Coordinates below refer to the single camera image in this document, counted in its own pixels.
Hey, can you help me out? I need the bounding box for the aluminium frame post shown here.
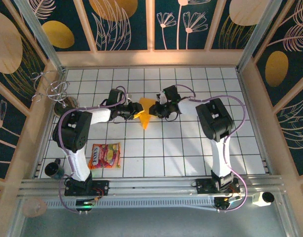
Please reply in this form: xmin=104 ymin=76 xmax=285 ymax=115
xmin=236 ymin=0 xmax=290 ymax=72
xmin=14 ymin=0 xmax=66 ymax=73

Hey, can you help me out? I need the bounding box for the small white camera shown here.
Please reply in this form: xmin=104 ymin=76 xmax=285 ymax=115
xmin=251 ymin=191 xmax=275 ymax=207

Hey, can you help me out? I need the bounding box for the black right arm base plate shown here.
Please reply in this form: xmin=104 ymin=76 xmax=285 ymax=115
xmin=195 ymin=178 xmax=240 ymax=195

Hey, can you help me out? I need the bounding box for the aluminium mounting rail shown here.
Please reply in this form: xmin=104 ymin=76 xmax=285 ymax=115
xmin=18 ymin=175 xmax=285 ymax=198

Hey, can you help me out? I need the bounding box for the dark mug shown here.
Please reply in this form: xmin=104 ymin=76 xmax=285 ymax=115
xmin=44 ymin=158 xmax=66 ymax=180

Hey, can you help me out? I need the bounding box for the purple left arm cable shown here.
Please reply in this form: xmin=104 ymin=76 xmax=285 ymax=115
xmin=58 ymin=85 xmax=129 ymax=214

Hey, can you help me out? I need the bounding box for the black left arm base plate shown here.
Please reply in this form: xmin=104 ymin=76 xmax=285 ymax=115
xmin=64 ymin=179 xmax=110 ymax=197

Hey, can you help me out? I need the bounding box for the chrome wire stand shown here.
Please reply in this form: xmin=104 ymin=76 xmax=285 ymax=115
xmin=30 ymin=70 xmax=79 ymax=118

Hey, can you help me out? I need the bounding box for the perforated metal cable tray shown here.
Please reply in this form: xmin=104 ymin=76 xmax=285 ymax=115
xmin=42 ymin=197 xmax=216 ymax=211

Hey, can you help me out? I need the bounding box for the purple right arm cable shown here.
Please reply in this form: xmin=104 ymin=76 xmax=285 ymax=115
xmin=175 ymin=84 xmax=248 ymax=213

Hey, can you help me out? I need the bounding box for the colourful candy bag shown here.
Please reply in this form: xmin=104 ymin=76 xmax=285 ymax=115
xmin=88 ymin=142 xmax=122 ymax=170

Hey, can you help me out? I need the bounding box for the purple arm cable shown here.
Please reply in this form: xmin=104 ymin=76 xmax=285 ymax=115
xmin=175 ymin=84 xmax=248 ymax=213
xmin=58 ymin=85 xmax=129 ymax=214

